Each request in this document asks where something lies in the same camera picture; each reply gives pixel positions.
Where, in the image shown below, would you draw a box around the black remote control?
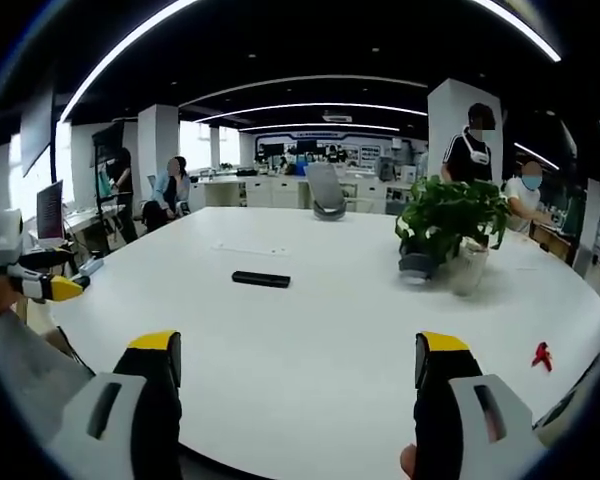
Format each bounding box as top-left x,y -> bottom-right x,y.
231,270 -> 292,290

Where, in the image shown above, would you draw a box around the green leafy potted plant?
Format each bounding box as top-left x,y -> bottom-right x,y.
394,174 -> 514,266

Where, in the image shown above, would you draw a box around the ceiling light strips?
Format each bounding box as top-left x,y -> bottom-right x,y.
54,0 -> 600,171

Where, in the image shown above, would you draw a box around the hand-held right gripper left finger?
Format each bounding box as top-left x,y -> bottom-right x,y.
47,329 -> 184,480

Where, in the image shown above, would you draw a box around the long white cabinet counter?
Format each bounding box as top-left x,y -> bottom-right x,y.
187,172 -> 416,211

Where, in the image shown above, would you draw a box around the grey curved headrest piece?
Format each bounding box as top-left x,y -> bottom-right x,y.
313,202 -> 346,221

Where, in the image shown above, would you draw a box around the computer monitor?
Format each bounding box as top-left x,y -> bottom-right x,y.
35,179 -> 65,240

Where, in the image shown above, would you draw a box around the grey curved object under plant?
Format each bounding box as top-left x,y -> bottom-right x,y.
398,249 -> 439,287

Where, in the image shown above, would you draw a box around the white plant pot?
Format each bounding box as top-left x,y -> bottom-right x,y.
448,238 -> 491,297

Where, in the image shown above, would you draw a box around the blue framed wall display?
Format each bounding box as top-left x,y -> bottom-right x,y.
252,127 -> 426,174

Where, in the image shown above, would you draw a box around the person's right hand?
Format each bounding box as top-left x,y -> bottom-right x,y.
399,442 -> 421,476

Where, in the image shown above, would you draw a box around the white neck-worn device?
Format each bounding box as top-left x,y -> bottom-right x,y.
459,127 -> 492,166

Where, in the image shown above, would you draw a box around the pale blue box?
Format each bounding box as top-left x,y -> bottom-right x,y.
77,257 -> 105,279

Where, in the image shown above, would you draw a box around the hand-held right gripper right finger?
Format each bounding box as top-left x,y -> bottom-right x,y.
413,330 -> 549,480

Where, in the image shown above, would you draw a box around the small red clip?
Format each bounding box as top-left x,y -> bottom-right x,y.
530,341 -> 555,372

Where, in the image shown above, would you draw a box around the grey high-back office chair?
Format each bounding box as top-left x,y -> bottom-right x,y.
304,163 -> 349,211

